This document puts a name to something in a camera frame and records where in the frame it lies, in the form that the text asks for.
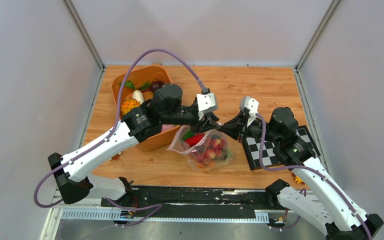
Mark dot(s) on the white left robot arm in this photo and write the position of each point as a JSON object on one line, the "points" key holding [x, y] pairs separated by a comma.
{"points": [[72, 171]]}

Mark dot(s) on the white slotted cable duct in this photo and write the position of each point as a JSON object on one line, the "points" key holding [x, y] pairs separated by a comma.
{"points": [[120, 215]]}

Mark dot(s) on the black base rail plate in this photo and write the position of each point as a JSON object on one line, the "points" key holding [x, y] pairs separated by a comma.
{"points": [[200, 202]]}

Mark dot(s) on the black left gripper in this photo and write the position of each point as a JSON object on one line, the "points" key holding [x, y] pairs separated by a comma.
{"points": [[207, 123]]}

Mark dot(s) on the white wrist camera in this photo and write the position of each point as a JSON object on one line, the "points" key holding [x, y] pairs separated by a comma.
{"points": [[207, 103], [249, 106]]}

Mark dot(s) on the red chili toy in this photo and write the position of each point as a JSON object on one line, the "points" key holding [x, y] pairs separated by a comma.
{"points": [[194, 140]]}

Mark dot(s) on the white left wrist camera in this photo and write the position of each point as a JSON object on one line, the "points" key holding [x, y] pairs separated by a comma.
{"points": [[207, 103]]}

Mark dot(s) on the black white checkerboard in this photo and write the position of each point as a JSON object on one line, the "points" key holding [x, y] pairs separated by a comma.
{"points": [[251, 147]]}

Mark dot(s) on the colourful toy block stack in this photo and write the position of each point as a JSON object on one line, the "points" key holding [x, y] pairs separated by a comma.
{"points": [[116, 157]]}

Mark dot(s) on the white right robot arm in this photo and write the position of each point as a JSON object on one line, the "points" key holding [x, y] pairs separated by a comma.
{"points": [[336, 216]]}

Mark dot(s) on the green leaf toy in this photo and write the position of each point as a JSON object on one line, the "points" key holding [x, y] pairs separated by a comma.
{"points": [[127, 84], [145, 87]]}

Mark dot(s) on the clear zip top bag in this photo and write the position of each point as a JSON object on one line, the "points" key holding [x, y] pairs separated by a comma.
{"points": [[181, 147]]}

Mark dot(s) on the toy pineapple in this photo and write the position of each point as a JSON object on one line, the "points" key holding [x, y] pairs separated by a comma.
{"points": [[128, 105]]}

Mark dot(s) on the purple onion toy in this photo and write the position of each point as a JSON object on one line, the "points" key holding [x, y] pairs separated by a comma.
{"points": [[166, 127]]}

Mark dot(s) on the orange plastic basket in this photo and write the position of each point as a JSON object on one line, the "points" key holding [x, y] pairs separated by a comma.
{"points": [[141, 79]]}

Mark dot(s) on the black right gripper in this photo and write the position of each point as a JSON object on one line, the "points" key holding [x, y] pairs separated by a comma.
{"points": [[235, 128]]}

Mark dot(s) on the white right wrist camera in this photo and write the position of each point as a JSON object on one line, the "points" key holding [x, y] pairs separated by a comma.
{"points": [[249, 106]]}

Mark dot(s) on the orange yellow toy block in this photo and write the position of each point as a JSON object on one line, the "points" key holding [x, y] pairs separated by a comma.
{"points": [[298, 180]]}

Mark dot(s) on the green bell pepper toy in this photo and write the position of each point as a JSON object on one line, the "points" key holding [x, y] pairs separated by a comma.
{"points": [[188, 135]]}

